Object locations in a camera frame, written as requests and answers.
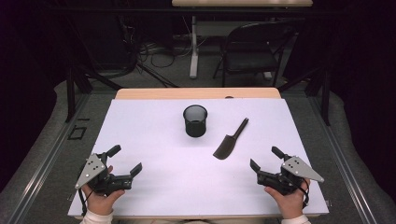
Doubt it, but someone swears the black mesh pen cup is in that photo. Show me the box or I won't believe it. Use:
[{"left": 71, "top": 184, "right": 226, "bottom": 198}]
[{"left": 182, "top": 104, "right": 208, "bottom": 138}]

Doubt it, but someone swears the black frame beam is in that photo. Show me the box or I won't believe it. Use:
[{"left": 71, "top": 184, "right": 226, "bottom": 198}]
[{"left": 46, "top": 7, "right": 314, "bottom": 16}]

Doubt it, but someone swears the light wooden table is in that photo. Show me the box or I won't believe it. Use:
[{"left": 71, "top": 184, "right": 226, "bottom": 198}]
[{"left": 74, "top": 87, "right": 322, "bottom": 221}]

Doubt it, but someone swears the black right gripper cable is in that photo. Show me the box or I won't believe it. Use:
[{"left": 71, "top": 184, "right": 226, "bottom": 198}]
[{"left": 298, "top": 178, "right": 311, "bottom": 209}]

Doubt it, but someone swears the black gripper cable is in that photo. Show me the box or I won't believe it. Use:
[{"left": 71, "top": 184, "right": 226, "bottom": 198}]
[
  {"left": 78, "top": 186, "right": 94, "bottom": 217},
  {"left": 298, "top": 178, "right": 311, "bottom": 209}
]

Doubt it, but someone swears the bundle of floor cables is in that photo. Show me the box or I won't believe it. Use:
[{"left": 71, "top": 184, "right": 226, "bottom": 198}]
[{"left": 118, "top": 15, "right": 194, "bottom": 78}]

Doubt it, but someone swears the white desk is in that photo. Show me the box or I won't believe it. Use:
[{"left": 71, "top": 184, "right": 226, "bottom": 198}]
[{"left": 171, "top": 0, "right": 314, "bottom": 80}]

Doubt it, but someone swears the black folding chair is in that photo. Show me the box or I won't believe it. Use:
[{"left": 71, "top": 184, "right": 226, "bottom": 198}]
[{"left": 213, "top": 21, "right": 297, "bottom": 88}]

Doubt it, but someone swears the person's left hand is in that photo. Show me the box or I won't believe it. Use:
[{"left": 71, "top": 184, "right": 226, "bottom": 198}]
[{"left": 81, "top": 165, "right": 126, "bottom": 216}]

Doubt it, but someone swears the person's right hand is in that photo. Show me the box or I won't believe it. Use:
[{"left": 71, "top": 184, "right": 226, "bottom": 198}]
[{"left": 264, "top": 178, "right": 312, "bottom": 220}]

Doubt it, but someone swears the black frame stand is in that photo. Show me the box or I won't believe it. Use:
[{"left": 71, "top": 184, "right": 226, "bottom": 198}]
[
  {"left": 64, "top": 63, "right": 122, "bottom": 123},
  {"left": 276, "top": 66, "right": 332, "bottom": 126}
]

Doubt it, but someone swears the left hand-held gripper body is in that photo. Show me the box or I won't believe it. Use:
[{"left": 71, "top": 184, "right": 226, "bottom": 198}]
[{"left": 74, "top": 152, "right": 134, "bottom": 197}]

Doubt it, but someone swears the metal floor rail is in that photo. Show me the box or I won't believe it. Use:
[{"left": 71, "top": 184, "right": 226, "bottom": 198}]
[
  {"left": 309, "top": 96, "right": 377, "bottom": 224},
  {"left": 6, "top": 92, "right": 92, "bottom": 224}
]

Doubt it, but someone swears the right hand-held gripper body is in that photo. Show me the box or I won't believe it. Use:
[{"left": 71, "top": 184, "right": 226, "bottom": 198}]
[{"left": 257, "top": 154, "right": 325, "bottom": 197}]

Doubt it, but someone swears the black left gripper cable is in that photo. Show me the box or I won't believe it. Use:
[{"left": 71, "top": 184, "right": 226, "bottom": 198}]
[{"left": 78, "top": 186, "right": 94, "bottom": 217}]

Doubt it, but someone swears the dark brown spatula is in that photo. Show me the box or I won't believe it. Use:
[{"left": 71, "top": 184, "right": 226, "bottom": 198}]
[{"left": 212, "top": 117, "right": 249, "bottom": 161}]

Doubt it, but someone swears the white board sheet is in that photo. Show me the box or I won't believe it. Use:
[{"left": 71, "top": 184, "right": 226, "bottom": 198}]
[{"left": 67, "top": 98, "right": 330, "bottom": 217}]

